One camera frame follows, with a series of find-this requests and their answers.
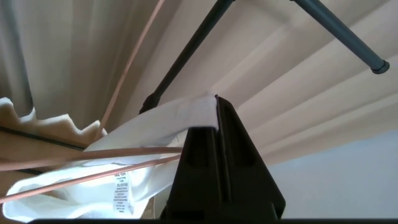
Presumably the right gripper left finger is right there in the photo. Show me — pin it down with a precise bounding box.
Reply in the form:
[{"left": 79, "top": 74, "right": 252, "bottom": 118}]
[{"left": 160, "top": 126, "right": 224, "bottom": 219}]

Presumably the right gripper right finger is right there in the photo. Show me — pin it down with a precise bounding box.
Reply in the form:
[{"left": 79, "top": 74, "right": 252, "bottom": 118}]
[{"left": 215, "top": 95, "right": 286, "bottom": 219}]

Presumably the white garment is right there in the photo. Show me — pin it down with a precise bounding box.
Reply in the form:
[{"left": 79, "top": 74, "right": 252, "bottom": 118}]
[{"left": 1, "top": 93, "right": 220, "bottom": 223}]

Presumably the black clothes rack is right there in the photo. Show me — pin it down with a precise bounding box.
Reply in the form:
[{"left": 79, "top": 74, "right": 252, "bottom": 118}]
[{"left": 0, "top": 0, "right": 391, "bottom": 175}]

